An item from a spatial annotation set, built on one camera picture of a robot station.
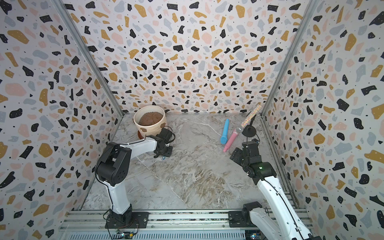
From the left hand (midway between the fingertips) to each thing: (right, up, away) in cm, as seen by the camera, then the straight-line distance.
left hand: (169, 151), depth 99 cm
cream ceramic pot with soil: (-14, +21, +4) cm, 26 cm away
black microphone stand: (+57, +14, +10) cm, 60 cm away
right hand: (+41, +2, -20) cm, 45 cm away
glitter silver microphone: (+54, +25, -4) cm, 59 cm away
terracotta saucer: (-22, +10, +7) cm, 26 cm away
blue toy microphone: (+37, +8, +4) cm, 38 cm away
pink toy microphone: (+42, +7, +5) cm, 42 cm away
